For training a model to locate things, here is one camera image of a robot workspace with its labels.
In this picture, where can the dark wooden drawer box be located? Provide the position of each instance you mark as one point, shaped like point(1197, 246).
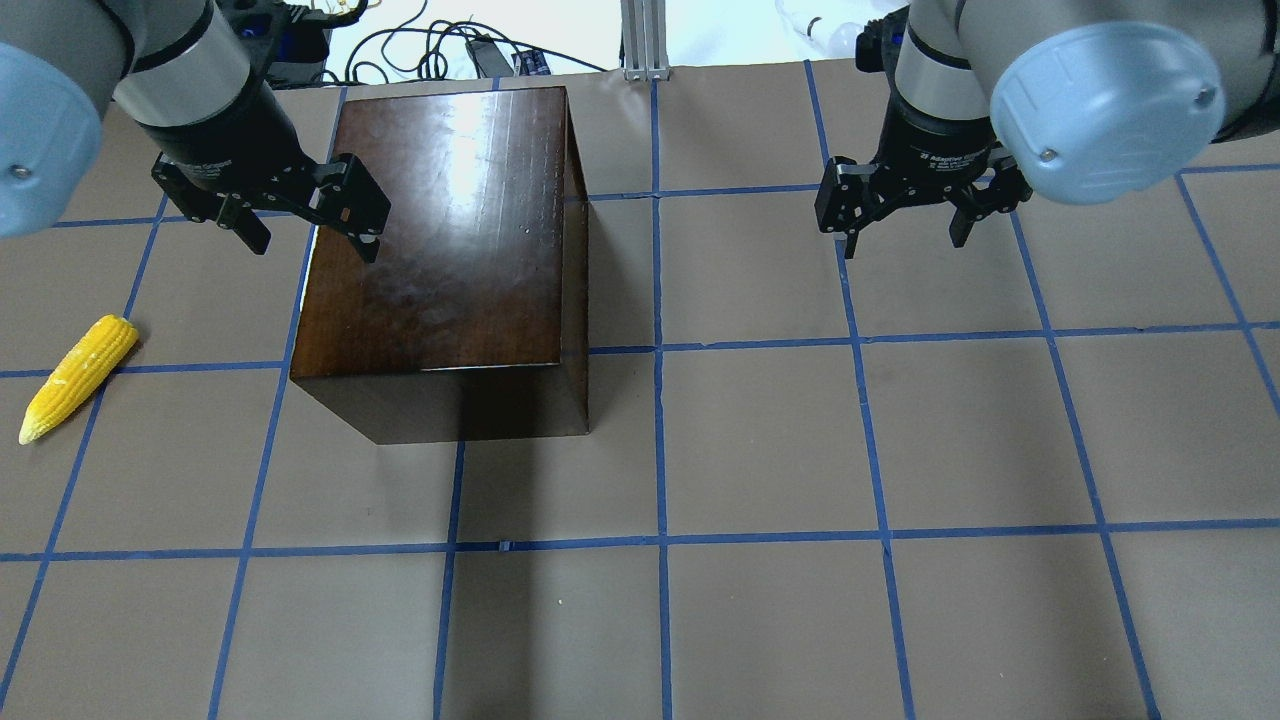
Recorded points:
point(472, 323)

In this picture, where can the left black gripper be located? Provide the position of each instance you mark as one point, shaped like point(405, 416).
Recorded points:
point(223, 143)

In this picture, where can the aluminium frame post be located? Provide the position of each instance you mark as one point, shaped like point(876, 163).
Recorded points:
point(644, 55)

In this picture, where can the black power adapter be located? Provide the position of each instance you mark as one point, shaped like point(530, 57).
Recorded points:
point(488, 58)

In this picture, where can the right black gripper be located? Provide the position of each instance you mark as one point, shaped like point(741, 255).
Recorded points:
point(933, 147)

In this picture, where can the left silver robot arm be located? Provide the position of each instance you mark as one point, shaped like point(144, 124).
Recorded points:
point(179, 70)

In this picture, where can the yellow corn cob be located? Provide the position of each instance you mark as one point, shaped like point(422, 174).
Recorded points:
point(87, 365)

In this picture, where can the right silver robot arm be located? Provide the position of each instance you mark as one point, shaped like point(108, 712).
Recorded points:
point(1080, 102)

